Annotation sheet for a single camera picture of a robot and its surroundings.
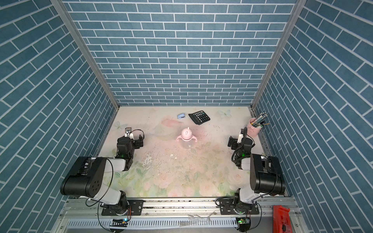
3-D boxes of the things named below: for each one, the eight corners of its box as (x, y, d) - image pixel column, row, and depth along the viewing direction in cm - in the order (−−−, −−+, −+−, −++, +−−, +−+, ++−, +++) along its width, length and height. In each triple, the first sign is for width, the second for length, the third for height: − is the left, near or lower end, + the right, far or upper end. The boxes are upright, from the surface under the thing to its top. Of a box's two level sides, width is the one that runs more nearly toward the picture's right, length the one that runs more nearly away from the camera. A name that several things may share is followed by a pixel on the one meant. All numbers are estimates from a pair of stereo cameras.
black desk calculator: (197, 126, 110) (197, 124, 108) (189, 116, 116) (189, 114, 114) (209, 120, 114) (210, 117, 112) (201, 110, 120) (201, 108, 118)
